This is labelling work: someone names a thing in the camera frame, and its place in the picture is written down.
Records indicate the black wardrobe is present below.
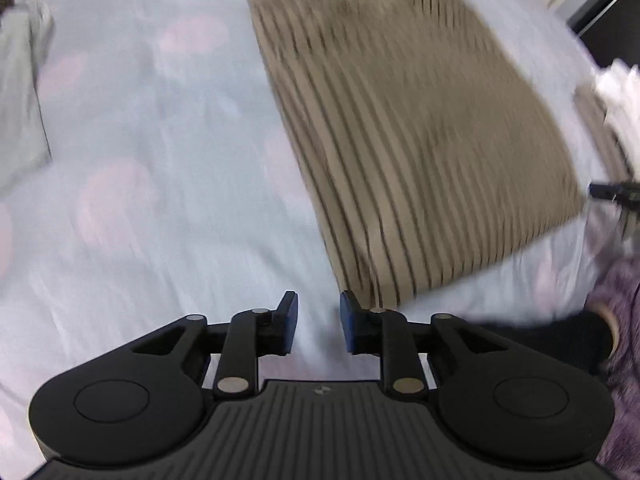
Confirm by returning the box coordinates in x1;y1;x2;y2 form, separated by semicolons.
567;0;640;68

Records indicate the grey garment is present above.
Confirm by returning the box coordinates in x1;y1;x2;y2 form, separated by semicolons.
0;0;55;193

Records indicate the person's purple fleece pajamas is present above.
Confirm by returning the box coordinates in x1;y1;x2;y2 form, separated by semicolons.
582;255;640;480

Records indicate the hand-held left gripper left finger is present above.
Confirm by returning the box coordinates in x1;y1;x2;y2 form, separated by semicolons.
131;290;299;402

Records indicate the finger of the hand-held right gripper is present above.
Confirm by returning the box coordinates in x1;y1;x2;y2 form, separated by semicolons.
589;180;640;207

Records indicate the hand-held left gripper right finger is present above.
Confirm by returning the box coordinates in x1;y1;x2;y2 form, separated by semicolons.
340;290;513;402

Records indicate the beige folded garment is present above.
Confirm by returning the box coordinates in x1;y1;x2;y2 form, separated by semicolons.
572;84;633;183

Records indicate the brown striped shirt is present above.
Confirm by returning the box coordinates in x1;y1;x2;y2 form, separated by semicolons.
239;0;590;307

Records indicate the black slipper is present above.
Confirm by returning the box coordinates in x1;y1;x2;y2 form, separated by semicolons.
475;305;623;378

